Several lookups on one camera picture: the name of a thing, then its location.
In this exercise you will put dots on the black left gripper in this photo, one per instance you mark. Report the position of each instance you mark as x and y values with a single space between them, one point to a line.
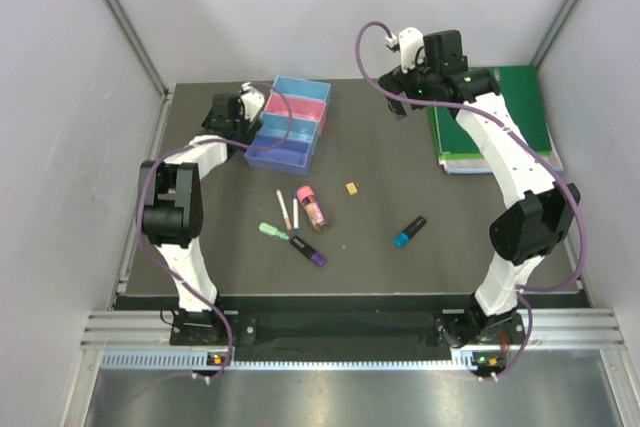
250 129

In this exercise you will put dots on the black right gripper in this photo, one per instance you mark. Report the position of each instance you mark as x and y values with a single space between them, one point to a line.
397 81

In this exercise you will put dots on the light blue plastic bin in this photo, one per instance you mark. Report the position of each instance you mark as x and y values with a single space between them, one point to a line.
301 130

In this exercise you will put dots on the sky blue plastic bin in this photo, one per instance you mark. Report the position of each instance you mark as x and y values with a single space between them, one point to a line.
298 88

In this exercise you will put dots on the purple-blue plastic bin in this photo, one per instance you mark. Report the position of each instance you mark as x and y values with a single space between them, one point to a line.
291 157

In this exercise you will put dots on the pink plastic bin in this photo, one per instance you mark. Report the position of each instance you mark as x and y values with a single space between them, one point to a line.
302 108

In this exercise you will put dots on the yellow eraser block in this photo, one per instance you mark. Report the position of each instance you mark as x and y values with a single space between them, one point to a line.
352 189

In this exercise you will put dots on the green glitter glue tube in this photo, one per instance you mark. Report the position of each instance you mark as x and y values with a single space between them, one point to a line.
272 231

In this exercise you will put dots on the pink lid pen jar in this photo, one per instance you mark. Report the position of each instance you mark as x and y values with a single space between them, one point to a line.
311 205

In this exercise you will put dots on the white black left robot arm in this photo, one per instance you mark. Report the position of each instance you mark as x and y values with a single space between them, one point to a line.
172 213

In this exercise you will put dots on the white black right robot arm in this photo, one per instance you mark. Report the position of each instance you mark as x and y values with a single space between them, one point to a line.
537 215

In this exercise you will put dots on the white marker blue cap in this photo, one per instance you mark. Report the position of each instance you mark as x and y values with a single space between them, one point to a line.
295 210

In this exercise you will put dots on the white marker orange cap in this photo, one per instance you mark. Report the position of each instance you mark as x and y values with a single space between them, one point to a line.
284 210

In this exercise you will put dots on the blue cap black highlighter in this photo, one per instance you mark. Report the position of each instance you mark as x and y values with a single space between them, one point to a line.
402 238

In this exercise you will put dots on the purple cap black highlighter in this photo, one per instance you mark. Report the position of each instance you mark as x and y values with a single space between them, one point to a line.
308 251

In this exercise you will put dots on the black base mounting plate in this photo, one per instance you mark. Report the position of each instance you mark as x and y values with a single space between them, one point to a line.
332 329

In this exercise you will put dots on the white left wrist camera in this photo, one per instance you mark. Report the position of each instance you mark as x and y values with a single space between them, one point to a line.
252 101

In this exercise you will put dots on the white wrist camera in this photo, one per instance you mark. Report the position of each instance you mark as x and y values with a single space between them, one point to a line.
409 43
252 101

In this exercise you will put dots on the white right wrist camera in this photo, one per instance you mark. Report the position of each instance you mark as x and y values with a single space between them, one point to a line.
409 43

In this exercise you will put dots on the green ring binder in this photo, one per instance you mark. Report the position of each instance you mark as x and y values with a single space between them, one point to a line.
523 97

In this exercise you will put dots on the aluminium front rail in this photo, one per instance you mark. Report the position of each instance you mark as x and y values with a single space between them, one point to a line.
551 328

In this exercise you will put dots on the white slotted cable duct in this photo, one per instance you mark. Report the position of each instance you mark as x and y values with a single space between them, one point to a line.
206 361

